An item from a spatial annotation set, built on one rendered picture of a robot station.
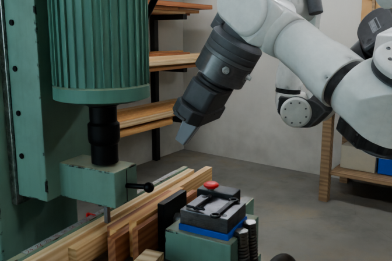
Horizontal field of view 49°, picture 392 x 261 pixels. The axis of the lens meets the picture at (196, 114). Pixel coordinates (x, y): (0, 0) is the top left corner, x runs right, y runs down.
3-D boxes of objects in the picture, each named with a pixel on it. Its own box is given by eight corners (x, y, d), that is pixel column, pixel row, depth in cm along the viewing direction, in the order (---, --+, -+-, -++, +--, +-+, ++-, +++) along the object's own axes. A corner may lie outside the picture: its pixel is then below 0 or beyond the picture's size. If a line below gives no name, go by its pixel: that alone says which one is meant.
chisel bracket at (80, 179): (116, 217, 79) (114, 172, 78) (59, 203, 86) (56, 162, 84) (139, 203, 86) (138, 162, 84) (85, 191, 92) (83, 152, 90)
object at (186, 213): (228, 241, 75) (228, 211, 74) (173, 228, 80) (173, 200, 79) (254, 214, 86) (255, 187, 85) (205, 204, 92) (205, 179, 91)
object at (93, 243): (77, 270, 77) (76, 249, 76) (69, 267, 78) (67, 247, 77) (212, 180, 125) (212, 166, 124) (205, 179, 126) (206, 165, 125)
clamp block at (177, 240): (229, 294, 75) (230, 246, 73) (163, 274, 81) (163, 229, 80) (258, 256, 88) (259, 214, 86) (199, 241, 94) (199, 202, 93)
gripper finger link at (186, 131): (174, 136, 77) (189, 108, 75) (188, 147, 76) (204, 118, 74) (170, 138, 76) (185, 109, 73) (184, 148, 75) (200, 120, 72)
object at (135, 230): (138, 264, 79) (137, 230, 78) (132, 262, 80) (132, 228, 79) (197, 218, 99) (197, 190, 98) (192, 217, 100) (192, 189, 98)
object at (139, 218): (137, 258, 81) (136, 221, 80) (129, 256, 82) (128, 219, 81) (184, 222, 97) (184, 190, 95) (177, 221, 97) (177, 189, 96)
